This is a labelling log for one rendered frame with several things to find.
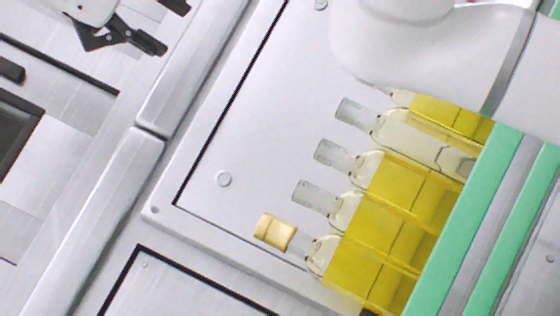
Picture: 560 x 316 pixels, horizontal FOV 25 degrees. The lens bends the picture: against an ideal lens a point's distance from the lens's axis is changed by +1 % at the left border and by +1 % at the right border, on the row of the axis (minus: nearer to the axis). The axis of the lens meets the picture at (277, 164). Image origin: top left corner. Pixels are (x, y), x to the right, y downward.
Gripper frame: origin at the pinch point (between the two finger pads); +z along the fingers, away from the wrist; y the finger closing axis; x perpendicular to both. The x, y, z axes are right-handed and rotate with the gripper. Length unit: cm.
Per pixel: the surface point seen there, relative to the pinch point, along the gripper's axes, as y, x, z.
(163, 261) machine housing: 18.0, -28.2, 18.0
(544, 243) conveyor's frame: 3.5, 15.7, 44.9
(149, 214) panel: 14.2, -25.2, 12.9
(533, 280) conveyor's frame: 7.6, 15.9, 45.4
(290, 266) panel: 12.0, -18.6, 30.9
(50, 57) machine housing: 0.2, -36.6, -7.7
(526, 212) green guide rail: 0.6, 13.0, 42.9
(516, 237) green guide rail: 3.6, 13.1, 43.0
